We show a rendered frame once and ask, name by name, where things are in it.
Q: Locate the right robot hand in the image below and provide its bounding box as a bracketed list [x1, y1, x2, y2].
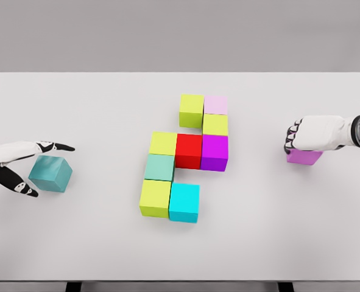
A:
[283, 114, 348, 154]

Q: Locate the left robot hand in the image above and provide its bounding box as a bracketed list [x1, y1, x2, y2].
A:
[0, 141, 76, 198]

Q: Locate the bright cyan cube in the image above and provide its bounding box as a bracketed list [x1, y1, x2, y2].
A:
[168, 182, 201, 224]

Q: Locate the mint green cube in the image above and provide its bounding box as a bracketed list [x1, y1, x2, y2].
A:
[144, 153, 176, 182]

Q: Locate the pale pink cube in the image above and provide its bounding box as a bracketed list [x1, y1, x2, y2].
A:
[203, 94, 229, 116]

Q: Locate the magenta purple cube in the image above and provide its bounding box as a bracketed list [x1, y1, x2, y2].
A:
[200, 134, 230, 172]

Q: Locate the yellow-green cube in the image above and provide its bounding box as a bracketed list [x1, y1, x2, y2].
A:
[178, 94, 205, 129]
[202, 113, 229, 137]
[149, 131, 178, 156]
[139, 179, 172, 218]

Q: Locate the teal cube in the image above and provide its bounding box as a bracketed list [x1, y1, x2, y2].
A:
[28, 155, 73, 193]

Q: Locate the red cube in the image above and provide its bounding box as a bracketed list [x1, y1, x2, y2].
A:
[174, 133, 204, 170]

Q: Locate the orchid purple cube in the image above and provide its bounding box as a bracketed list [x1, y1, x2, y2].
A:
[286, 148, 325, 166]

